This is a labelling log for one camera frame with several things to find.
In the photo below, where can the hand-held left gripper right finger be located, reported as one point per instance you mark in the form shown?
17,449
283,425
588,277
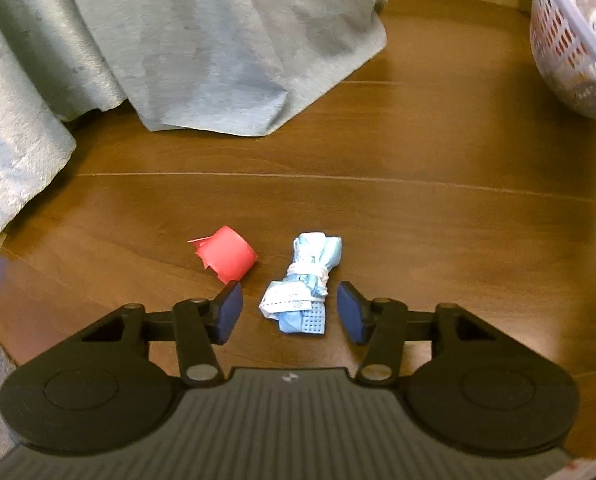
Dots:
353,312

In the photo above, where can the blue face mask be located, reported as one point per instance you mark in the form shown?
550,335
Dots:
303,285

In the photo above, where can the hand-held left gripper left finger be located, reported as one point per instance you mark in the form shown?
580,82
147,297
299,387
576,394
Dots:
228,310

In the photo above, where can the red plastic cap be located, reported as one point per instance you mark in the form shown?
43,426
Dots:
228,257

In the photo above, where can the purple mesh wastebasket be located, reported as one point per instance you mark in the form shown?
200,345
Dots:
552,60

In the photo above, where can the grey cover with lace trim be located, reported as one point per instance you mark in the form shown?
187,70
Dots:
228,45

